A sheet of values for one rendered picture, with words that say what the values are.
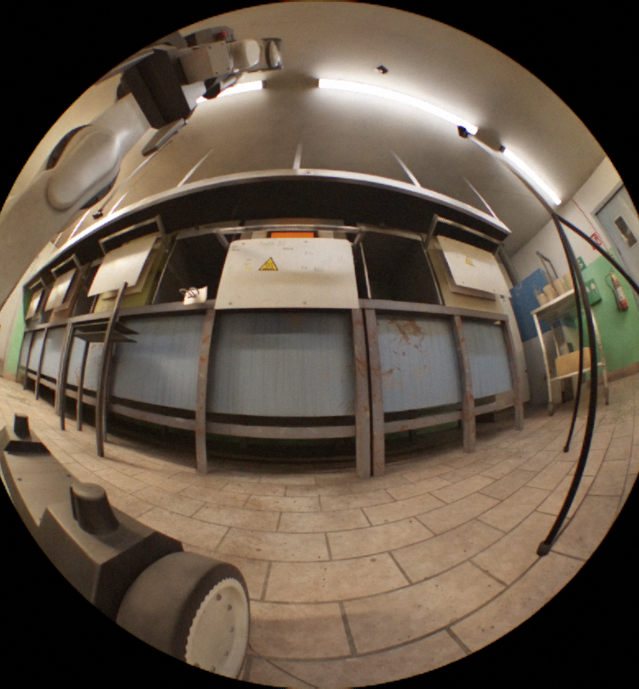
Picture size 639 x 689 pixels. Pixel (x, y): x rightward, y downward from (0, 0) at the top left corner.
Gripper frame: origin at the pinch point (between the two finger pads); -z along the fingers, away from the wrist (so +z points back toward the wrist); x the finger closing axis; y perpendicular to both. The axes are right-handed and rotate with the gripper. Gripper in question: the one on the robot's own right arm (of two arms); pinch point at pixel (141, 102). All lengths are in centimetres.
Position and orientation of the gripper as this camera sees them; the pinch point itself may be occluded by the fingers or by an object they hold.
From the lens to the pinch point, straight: 27.2
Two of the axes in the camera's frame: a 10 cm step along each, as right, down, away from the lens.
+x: -0.3, 1.0, 9.9
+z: -0.1, -10.0, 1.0
